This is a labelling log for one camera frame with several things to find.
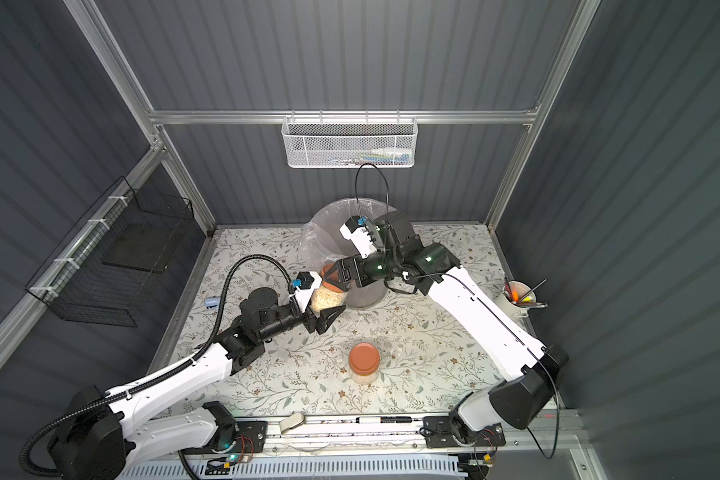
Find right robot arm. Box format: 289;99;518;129
326;211;568;445

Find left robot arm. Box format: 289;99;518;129
47;287;346;479

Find oatmeal jar orange lid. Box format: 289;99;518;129
348;343;381;385

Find grey mesh trash bin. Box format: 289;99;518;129
299;198;399;309

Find clear plastic bin liner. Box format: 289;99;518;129
298;198;385;271

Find light blue plastic clip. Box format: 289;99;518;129
204;297;220;309

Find pens in white basket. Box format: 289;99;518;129
327;147;414;168

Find white utensil cup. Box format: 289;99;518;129
493;281;540;319

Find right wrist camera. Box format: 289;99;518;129
339;215;377;259

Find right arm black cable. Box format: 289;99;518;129
353;163;392;226

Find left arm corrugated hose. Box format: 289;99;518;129
17;254;294;478

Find white wire wall basket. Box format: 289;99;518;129
281;118;419;169

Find black wire wall basket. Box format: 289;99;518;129
25;181;195;328

